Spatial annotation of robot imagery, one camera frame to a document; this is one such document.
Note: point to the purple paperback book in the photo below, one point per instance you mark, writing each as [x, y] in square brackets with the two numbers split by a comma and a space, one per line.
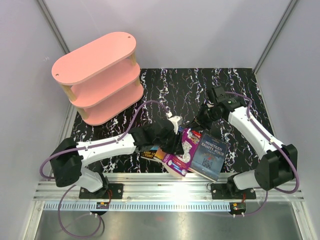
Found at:
[178, 165]

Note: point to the Nineteen Eighty-Four blue book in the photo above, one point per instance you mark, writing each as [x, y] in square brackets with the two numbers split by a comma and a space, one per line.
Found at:
[209, 157]

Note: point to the Jane Eyre blue book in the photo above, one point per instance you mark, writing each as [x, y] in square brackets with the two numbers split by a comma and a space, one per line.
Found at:
[159, 155]

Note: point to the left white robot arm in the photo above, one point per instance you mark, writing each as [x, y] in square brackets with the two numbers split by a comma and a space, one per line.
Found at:
[70, 159]

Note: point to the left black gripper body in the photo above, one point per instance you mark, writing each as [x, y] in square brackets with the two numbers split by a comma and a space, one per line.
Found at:
[169, 144]

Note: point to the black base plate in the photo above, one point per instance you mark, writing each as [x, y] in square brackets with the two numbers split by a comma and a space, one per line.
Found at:
[115, 190]
[219, 191]

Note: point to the black marble table mat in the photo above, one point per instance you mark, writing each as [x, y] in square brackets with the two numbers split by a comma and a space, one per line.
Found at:
[182, 90]

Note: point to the slotted white cable duct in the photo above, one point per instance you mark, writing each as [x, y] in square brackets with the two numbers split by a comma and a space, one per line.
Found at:
[138, 206]

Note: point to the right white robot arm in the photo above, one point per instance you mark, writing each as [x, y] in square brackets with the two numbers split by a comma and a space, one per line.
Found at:
[277, 168]

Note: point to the pink three-tier shelf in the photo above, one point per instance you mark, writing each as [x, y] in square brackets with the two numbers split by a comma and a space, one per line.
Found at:
[102, 78]

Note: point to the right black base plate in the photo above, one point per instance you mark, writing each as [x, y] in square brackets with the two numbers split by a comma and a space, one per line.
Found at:
[219, 191]

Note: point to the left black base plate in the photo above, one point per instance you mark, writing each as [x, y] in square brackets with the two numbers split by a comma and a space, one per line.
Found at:
[115, 190]

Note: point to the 169-Storey Treehouse black book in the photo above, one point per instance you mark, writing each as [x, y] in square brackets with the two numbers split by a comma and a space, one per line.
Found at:
[149, 154]

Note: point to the aluminium rail frame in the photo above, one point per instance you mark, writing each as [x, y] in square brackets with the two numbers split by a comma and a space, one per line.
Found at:
[138, 187]

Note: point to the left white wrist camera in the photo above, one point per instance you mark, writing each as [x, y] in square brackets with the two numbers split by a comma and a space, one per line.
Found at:
[175, 120]

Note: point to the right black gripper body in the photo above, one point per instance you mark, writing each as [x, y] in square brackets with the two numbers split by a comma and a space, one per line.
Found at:
[206, 116]

